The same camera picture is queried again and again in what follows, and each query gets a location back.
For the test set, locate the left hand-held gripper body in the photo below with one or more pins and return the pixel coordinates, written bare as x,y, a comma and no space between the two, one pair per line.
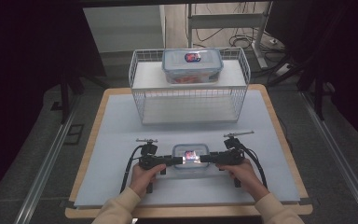
148,155

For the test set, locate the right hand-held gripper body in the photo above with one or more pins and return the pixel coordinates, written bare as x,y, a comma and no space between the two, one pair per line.
231,155

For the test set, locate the white metal desk frame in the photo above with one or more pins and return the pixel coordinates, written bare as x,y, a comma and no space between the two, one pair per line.
227,21

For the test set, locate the small clear plastic food container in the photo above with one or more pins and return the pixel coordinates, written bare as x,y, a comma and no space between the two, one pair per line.
190,149

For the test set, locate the wooden table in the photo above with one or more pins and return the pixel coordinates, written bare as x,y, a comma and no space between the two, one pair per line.
180,212

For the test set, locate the person's right hand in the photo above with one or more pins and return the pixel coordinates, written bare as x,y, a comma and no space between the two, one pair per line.
245,179

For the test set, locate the large clear plastic food container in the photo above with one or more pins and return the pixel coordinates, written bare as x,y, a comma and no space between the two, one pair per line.
192,65

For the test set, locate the black floor plate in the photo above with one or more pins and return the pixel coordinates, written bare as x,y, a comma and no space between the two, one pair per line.
74,134

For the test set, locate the person's left hand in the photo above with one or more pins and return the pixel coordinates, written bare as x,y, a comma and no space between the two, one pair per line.
144,182

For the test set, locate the black curtain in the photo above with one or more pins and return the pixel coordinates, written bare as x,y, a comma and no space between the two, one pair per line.
21,77
348,62

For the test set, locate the pale blue table mat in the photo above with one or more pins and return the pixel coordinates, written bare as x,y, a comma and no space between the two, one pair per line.
199,189

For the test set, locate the grey cabinet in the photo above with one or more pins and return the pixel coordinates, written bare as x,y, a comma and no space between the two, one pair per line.
121,28

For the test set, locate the black metal stand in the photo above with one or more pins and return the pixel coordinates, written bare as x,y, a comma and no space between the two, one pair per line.
64,93
318,93

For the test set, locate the aluminium rail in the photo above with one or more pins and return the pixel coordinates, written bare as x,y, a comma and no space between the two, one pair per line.
338,155
48,161

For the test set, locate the white power strip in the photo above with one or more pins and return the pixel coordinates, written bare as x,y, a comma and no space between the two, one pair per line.
282,70

